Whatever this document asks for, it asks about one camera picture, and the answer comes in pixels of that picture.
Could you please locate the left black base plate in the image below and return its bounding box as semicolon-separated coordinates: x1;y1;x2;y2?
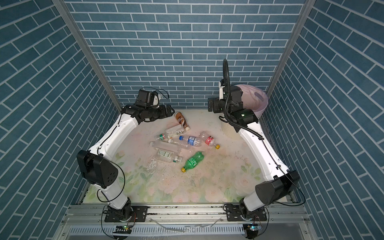
103;205;148;223

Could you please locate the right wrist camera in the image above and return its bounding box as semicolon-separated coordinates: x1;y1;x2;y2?
219;79;226;100

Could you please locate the clear square bottle white cap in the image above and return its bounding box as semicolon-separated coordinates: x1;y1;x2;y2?
150;141;181;154

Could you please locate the clear bottle blue cap centre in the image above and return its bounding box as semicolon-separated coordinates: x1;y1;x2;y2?
179;136;202;147

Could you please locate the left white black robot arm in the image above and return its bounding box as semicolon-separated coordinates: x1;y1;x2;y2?
77;105;175;211

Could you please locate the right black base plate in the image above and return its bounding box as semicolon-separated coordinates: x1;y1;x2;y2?
223;204;267;222

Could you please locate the cream bin with pink bag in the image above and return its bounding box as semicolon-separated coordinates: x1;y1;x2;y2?
219;84;269;133

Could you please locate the brown Nescafe bottle left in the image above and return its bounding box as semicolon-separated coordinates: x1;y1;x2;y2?
175;112;191;131

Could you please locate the green plastic bottle yellow cap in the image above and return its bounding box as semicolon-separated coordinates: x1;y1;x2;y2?
181;152;205;173

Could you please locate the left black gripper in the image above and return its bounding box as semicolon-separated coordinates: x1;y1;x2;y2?
145;102;175;121

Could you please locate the clear bottle green red label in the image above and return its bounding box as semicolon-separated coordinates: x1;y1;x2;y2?
155;125;185;141

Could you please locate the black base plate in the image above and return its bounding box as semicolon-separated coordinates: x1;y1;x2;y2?
223;204;267;222
103;205;148;223

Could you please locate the clear bottle red label yellow cap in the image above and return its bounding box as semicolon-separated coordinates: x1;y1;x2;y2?
200;132;220;150

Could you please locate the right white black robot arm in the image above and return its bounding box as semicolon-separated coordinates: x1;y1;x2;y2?
208;84;300;218

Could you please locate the clear slim bottle white cap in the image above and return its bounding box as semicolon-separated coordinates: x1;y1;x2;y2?
168;139;191;149

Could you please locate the aluminium mounting rail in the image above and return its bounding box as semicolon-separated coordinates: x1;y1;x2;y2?
54;203;316;240

